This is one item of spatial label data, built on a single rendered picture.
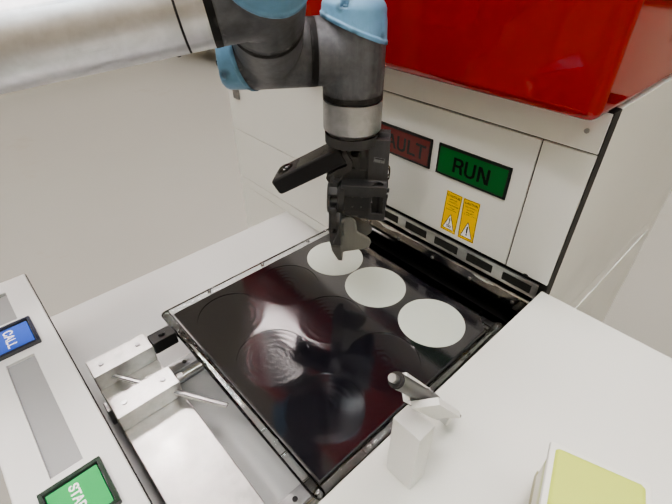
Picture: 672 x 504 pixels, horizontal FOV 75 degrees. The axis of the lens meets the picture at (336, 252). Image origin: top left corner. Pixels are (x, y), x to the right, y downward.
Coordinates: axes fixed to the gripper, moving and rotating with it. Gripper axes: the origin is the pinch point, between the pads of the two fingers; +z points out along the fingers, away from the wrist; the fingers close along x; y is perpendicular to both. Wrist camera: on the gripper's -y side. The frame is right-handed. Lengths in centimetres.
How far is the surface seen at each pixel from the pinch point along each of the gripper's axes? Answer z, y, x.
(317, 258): 6.6, -4.0, 6.3
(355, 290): 6.4, 3.4, -1.6
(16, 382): 1.0, -34.3, -27.9
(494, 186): -12.6, 22.0, 0.8
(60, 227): 97, -172, 133
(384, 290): 6.5, 8.1, -1.0
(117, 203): 97, -153, 162
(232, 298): 6.6, -16.2, -5.5
